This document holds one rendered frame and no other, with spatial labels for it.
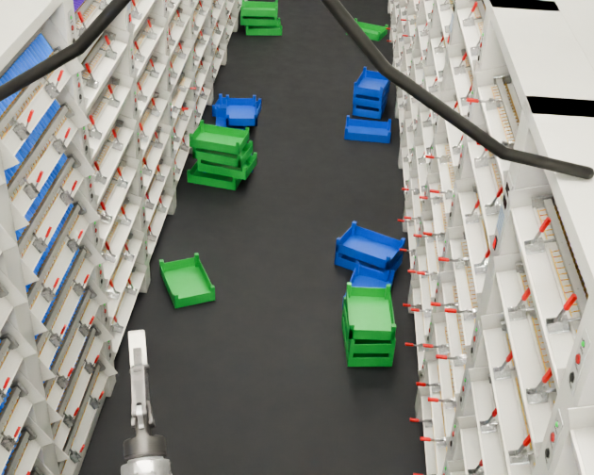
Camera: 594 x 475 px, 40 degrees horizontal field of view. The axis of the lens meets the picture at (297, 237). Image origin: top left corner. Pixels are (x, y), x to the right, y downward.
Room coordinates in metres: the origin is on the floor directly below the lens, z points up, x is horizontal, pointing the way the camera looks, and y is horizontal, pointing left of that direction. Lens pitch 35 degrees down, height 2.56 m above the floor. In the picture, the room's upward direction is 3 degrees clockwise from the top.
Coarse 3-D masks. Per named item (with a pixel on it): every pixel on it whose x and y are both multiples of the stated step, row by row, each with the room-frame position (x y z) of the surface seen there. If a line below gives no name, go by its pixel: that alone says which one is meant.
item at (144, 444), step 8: (144, 416) 1.01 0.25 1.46; (136, 424) 0.99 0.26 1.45; (144, 424) 0.99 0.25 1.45; (136, 432) 0.99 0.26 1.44; (144, 432) 0.99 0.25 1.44; (128, 440) 0.98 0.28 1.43; (136, 440) 0.97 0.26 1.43; (144, 440) 0.97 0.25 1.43; (152, 440) 0.98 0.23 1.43; (160, 440) 0.99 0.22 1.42; (128, 448) 0.97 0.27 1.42; (136, 448) 0.96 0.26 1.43; (144, 448) 0.96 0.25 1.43; (152, 448) 0.97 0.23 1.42; (160, 448) 0.97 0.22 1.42; (128, 456) 0.96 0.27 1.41; (136, 456) 0.95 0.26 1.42; (144, 456) 0.95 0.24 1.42
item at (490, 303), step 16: (576, 112) 1.71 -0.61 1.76; (528, 128) 1.69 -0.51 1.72; (528, 144) 1.69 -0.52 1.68; (512, 176) 1.74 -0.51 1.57; (528, 176) 1.69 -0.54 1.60; (544, 176) 1.69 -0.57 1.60; (512, 224) 1.69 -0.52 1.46; (512, 240) 1.69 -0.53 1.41; (496, 288) 1.69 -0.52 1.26; (480, 304) 1.77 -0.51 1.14; (496, 304) 1.69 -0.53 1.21; (480, 320) 1.73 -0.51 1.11; (480, 336) 1.69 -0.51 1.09; (480, 352) 1.69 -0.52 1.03; (464, 400) 1.71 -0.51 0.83; (464, 416) 1.69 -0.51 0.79; (448, 448) 1.77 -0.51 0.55
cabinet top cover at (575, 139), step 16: (528, 96) 1.78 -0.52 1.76; (528, 112) 1.72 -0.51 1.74; (544, 112) 1.70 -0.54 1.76; (560, 112) 1.70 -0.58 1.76; (592, 112) 1.71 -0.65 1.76; (544, 128) 1.62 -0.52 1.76; (560, 128) 1.62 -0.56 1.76; (576, 128) 1.63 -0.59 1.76; (592, 128) 1.63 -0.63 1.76; (544, 144) 1.54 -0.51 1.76; (560, 144) 1.55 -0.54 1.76; (576, 144) 1.55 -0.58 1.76; (592, 144) 1.55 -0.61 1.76; (576, 160) 1.48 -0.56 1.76; (592, 160) 1.48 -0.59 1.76; (560, 176) 1.41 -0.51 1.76; (560, 192) 1.36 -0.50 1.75; (576, 192) 1.35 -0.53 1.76; (592, 192) 1.36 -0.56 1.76; (560, 208) 1.33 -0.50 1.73; (576, 208) 1.30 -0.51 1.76; (592, 208) 1.30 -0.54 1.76; (576, 224) 1.24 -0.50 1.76; (592, 224) 1.24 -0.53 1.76; (576, 240) 1.21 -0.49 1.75; (592, 240) 1.19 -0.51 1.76; (576, 256) 1.19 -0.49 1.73; (592, 256) 1.14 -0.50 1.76; (592, 272) 1.10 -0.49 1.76; (592, 288) 1.08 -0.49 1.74
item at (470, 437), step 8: (472, 416) 1.69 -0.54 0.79; (464, 424) 1.69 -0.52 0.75; (472, 424) 1.69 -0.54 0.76; (464, 432) 1.67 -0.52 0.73; (472, 432) 1.67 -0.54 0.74; (464, 440) 1.64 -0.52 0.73; (472, 440) 1.64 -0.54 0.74; (464, 448) 1.62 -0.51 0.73; (472, 448) 1.61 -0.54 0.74; (480, 448) 1.60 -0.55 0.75; (464, 456) 1.58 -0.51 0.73; (472, 456) 1.58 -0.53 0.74; (480, 456) 1.58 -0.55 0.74; (464, 464) 1.56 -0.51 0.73; (472, 464) 1.55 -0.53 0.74; (480, 464) 1.50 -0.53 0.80; (472, 472) 1.52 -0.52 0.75; (480, 472) 1.50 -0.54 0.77
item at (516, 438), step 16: (496, 320) 1.69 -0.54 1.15; (496, 336) 1.65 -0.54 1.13; (496, 352) 1.59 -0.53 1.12; (496, 368) 1.52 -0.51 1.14; (512, 368) 1.51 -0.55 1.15; (496, 384) 1.48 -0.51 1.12; (512, 384) 1.47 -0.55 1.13; (496, 400) 1.43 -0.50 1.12; (512, 400) 1.42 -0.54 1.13; (512, 416) 1.37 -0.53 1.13; (512, 432) 1.32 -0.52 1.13; (528, 432) 1.32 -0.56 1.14; (512, 448) 1.28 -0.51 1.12; (528, 448) 1.27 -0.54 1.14; (512, 464) 1.23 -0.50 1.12; (528, 464) 1.23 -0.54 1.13
